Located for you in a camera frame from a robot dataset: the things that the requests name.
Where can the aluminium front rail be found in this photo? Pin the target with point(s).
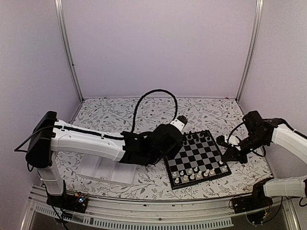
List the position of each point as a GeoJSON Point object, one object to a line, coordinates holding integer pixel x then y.
{"type": "Point", "coordinates": [181, 211]}

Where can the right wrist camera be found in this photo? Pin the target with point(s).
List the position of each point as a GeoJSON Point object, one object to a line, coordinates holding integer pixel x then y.
{"type": "Point", "coordinates": [225, 141]}

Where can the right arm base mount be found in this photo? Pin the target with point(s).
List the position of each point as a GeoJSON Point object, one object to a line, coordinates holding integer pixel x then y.
{"type": "Point", "coordinates": [256, 200]}

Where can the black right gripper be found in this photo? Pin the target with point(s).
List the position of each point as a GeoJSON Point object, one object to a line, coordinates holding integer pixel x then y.
{"type": "Point", "coordinates": [232, 152]}

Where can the left aluminium frame post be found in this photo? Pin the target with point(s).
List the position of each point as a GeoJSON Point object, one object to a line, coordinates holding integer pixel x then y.
{"type": "Point", "coordinates": [67, 49]}

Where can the aluminium frame post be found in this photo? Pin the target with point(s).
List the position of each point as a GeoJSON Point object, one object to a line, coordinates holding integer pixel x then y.
{"type": "Point", "coordinates": [251, 49]}
{"type": "Point", "coordinates": [67, 49]}

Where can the black white chessboard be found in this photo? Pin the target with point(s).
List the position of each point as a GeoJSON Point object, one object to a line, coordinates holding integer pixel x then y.
{"type": "Point", "coordinates": [199, 150]}

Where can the floral patterned table mat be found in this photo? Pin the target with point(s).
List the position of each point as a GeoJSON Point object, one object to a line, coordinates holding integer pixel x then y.
{"type": "Point", "coordinates": [219, 116]}

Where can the white plastic tray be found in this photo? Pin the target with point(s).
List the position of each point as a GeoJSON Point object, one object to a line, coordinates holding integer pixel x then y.
{"type": "Point", "coordinates": [105, 170]}

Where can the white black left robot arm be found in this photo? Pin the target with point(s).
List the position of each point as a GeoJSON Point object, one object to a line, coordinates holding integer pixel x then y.
{"type": "Point", "coordinates": [52, 135]}

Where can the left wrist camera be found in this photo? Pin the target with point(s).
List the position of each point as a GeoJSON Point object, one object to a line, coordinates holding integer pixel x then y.
{"type": "Point", "coordinates": [179, 122]}

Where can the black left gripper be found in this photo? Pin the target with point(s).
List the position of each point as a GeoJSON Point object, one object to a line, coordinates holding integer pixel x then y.
{"type": "Point", "coordinates": [178, 146]}

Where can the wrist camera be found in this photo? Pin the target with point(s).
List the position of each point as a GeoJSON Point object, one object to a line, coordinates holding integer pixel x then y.
{"type": "Point", "coordinates": [225, 141]}
{"type": "Point", "coordinates": [179, 122]}

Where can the right aluminium frame post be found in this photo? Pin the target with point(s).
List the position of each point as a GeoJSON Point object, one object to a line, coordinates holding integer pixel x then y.
{"type": "Point", "coordinates": [251, 49]}

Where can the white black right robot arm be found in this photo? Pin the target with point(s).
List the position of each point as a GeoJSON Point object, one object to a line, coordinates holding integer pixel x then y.
{"type": "Point", "coordinates": [295, 143]}

